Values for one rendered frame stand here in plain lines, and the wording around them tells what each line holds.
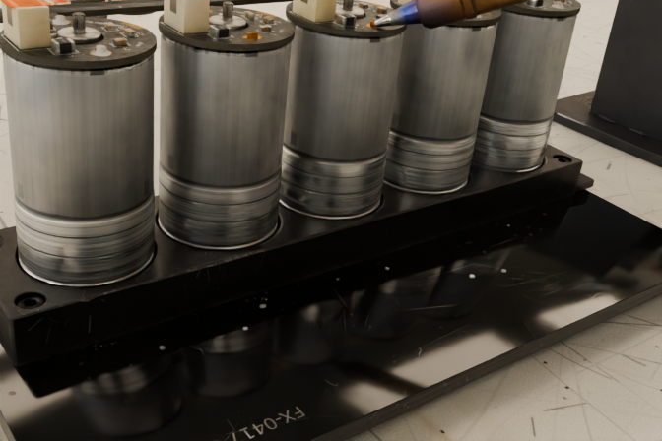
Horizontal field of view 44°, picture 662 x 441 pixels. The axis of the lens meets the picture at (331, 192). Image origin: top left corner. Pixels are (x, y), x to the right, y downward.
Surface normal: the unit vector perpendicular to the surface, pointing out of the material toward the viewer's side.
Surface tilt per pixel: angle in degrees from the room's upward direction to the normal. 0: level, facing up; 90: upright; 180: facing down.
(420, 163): 90
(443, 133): 90
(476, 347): 0
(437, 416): 0
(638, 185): 0
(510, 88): 90
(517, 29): 90
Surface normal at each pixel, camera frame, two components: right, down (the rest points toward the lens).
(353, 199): 0.40, 0.45
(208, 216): -0.02, 0.45
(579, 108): 0.10, -0.89
